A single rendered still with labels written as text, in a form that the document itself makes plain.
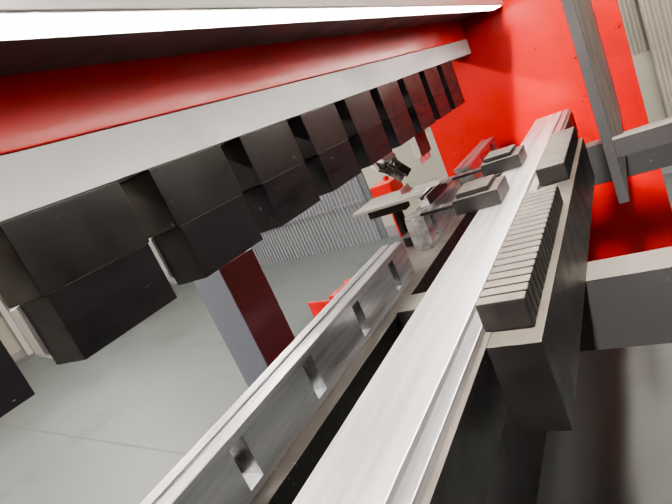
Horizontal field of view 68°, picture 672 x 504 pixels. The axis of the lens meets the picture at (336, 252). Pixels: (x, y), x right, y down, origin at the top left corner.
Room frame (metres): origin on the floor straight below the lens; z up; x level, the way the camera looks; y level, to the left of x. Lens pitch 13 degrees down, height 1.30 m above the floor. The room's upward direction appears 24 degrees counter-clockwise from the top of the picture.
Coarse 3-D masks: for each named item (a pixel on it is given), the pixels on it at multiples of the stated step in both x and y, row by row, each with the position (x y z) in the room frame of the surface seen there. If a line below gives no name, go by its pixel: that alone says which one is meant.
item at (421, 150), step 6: (420, 132) 1.58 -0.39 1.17; (414, 138) 1.53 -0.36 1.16; (420, 138) 1.56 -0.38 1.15; (426, 138) 1.60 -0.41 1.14; (414, 144) 1.53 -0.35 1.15; (420, 144) 1.55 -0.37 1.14; (426, 144) 1.59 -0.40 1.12; (414, 150) 1.53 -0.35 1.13; (420, 150) 1.53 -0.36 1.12; (426, 150) 1.57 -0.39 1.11; (420, 156) 1.53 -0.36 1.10; (426, 156) 1.58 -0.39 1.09; (420, 162) 1.53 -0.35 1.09
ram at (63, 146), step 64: (128, 64) 0.73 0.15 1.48; (192, 64) 0.82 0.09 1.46; (256, 64) 0.96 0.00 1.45; (320, 64) 1.14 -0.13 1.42; (384, 64) 1.43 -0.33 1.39; (0, 128) 0.56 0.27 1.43; (64, 128) 0.62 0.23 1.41; (128, 128) 0.69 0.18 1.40; (192, 128) 0.77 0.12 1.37; (256, 128) 0.89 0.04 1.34; (0, 192) 0.53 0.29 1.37; (64, 192) 0.58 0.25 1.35
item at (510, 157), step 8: (496, 152) 1.45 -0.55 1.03; (504, 152) 1.40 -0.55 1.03; (512, 152) 1.40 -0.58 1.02; (520, 152) 1.39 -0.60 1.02; (488, 160) 1.42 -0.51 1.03; (496, 160) 1.40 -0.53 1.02; (504, 160) 1.38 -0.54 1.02; (512, 160) 1.37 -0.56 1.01; (520, 160) 1.36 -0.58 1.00; (480, 168) 1.48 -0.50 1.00; (488, 168) 1.41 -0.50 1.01; (496, 168) 1.40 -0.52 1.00; (504, 168) 1.39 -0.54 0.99; (512, 168) 1.37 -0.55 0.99; (456, 176) 1.51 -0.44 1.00; (464, 176) 1.49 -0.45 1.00
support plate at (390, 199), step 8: (416, 184) 1.70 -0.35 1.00; (392, 192) 1.75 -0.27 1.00; (416, 192) 1.56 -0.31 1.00; (376, 200) 1.73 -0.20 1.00; (384, 200) 1.66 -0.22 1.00; (392, 200) 1.60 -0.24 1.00; (400, 200) 1.55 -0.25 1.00; (408, 200) 1.53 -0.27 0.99; (360, 208) 1.71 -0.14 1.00; (368, 208) 1.65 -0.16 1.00; (376, 208) 1.60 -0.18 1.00; (352, 216) 1.65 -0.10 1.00
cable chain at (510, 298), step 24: (528, 192) 0.90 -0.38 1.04; (552, 192) 0.84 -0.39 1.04; (528, 216) 0.77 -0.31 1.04; (552, 216) 0.76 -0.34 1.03; (504, 240) 0.71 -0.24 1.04; (528, 240) 0.67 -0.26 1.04; (552, 240) 0.71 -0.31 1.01; (504, 264) 0.63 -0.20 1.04; (528, 264) 0.59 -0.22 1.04; (504, 288) 0.56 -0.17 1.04; (528, 288) 0.54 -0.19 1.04; (480, 312) 0.54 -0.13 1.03; (504, 312) 0.53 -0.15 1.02; (528, 312) 0.51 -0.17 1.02
